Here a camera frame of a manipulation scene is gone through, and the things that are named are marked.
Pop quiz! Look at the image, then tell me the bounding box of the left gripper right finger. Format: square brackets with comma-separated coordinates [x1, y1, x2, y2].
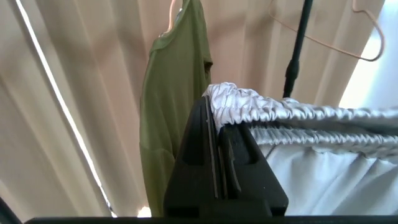
[217, 123, 289, 218]

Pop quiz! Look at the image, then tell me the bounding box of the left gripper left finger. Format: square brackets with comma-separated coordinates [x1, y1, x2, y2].
[163, 95, 220, 218]

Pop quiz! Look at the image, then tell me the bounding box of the pale grey garment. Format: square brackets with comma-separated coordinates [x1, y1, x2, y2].
[201, 82, 398, 217]

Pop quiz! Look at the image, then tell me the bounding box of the green printed shirt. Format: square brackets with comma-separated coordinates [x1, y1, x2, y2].
[139, 0, 214, 218]

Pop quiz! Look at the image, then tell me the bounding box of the black clothes rack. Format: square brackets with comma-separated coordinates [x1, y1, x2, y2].
[0, 0, 315, 224]

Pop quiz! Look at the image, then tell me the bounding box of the beige curtain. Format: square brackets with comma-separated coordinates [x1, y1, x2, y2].
[0, 0, 386, 218]

